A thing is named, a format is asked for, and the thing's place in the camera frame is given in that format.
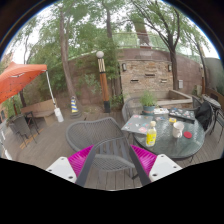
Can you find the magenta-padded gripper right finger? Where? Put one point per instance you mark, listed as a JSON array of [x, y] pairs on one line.
[[150, 163]]

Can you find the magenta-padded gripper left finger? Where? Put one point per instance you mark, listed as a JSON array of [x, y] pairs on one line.
[[75, 163]]

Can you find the clear bottle with yellow label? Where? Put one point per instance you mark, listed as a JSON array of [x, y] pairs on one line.
[[151, 136]]

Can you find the grey mesh chair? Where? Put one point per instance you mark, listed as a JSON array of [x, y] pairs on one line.
[[196, 100], [131, 106], [90, 130], [212, 116]]

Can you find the grey laptop with stickers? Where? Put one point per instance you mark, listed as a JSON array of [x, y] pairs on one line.
[[136, 123]]

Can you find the white mug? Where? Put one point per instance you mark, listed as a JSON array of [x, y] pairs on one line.
[[177, 130]]

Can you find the small colourful card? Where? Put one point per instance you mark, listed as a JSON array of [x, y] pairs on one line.
[[160, 118]]

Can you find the flat round red coaster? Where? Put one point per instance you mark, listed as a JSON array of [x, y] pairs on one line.
[[188, 135]]

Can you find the white canopy weight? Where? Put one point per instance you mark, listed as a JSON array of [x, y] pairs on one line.
[[58, 115]]

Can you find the white sticker sheet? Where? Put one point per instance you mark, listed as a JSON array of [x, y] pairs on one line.
[[161, 111]]

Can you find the blue yellow striped cone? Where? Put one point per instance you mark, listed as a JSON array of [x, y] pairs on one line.
[[74, 106]]

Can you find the black laptop with stickers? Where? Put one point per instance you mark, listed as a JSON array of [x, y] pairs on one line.
[[181, 114]]

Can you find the potted green plant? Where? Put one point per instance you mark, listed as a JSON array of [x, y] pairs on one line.
[[148, 101]]

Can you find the wooden bench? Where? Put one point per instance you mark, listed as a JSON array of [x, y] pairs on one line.
[[40, 108]]

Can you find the dark mesh chair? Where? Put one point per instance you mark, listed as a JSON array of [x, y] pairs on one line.
[[20, 126]]

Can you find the low stone basin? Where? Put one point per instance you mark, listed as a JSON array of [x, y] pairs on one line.
[[176, 100]]

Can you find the black jacket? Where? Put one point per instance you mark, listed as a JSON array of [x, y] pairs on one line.
[[203, 115]]

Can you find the dark metal chair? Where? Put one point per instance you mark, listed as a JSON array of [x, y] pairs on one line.
[[220, 120]]

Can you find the small round side table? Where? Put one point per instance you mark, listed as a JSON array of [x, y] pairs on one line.
[[211, 100]]

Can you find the dark-trunk tree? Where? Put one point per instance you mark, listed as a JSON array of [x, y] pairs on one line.
[[173, 66]]

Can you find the leaning tree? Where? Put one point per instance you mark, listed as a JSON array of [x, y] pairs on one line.
[[65, 63]]

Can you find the orange canopy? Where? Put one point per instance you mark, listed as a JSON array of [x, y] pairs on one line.
[[16, 78]]

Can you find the wooden lamp post with globe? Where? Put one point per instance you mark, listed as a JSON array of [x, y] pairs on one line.
[[103, 83]]

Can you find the grey wall box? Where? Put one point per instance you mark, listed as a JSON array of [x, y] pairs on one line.
[[181, 84]]

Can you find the wall lamp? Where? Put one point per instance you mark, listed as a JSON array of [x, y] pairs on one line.
[[124, 67], [169, 67]]

